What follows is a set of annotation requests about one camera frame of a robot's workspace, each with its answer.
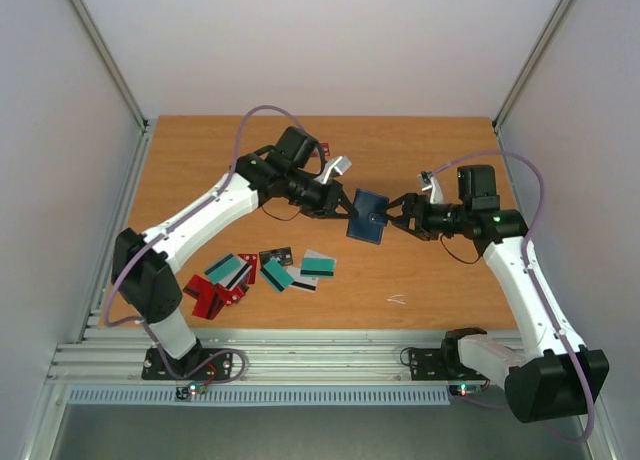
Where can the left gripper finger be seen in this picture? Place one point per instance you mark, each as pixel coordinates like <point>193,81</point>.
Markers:
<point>349,215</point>
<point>346,204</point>

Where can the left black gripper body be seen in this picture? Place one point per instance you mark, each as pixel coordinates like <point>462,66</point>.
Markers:
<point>314,204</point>

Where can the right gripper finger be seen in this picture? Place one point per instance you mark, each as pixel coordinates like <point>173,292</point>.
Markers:
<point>405,223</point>
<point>404,202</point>

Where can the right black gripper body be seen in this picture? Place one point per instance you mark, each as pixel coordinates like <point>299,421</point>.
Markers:
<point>411,217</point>

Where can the navy blue card holder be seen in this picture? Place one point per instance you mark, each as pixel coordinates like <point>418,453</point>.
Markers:
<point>371,221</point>

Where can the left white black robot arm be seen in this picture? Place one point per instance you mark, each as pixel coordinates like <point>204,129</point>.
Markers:
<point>145,265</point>

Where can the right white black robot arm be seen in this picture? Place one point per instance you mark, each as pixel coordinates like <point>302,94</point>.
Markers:
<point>555,375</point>

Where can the teal card right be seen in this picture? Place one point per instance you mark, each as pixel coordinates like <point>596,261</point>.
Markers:
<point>317,267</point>

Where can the teal card middle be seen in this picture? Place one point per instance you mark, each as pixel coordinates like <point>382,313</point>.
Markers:
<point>276,275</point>

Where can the red card behind teal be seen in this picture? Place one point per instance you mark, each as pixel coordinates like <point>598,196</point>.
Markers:
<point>251,261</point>

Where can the white card under teal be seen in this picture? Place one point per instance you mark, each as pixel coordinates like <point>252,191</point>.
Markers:
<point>233,277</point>

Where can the teal card left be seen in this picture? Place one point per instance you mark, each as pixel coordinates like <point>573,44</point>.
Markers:
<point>223,267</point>

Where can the red card with chip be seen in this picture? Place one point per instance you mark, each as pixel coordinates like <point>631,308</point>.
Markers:
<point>234,295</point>

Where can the red card bottom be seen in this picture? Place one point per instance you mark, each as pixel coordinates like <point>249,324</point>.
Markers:
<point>208,303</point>

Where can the right circuit board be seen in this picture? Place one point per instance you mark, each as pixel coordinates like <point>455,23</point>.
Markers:
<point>465,390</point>

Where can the circuit board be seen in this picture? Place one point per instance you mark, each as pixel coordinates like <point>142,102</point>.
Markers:
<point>465,390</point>
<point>190,391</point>

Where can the left circuit board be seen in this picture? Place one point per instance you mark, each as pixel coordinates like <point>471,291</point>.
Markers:
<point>190,391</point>

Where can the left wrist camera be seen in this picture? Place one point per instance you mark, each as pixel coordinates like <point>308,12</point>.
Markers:
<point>333,168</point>

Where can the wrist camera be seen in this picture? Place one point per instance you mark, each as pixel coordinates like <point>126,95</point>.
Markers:
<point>431,187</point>
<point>333,168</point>

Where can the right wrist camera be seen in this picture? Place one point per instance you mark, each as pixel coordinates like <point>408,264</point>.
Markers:
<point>431,187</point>

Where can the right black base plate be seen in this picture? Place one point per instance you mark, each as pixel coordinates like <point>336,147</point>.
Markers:
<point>431,364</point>

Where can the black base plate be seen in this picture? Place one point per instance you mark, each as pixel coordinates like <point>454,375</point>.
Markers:
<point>431,364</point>
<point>198,365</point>

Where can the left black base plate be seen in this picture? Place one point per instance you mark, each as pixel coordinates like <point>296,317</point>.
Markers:
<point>198,365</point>

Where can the left aluminium corner post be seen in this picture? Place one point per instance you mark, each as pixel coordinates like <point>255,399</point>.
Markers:
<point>105,56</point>

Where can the aluminium corner post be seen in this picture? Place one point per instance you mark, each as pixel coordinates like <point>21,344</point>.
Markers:
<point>551,28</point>
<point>105,56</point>

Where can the aluminium rail frame front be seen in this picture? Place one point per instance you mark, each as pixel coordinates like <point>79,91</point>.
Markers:
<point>276,356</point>

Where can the right aluminium corner post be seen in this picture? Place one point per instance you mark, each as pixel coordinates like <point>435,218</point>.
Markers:
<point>551,28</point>

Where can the grey slotted cable duct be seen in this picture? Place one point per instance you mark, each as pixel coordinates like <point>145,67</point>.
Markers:
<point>261,396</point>

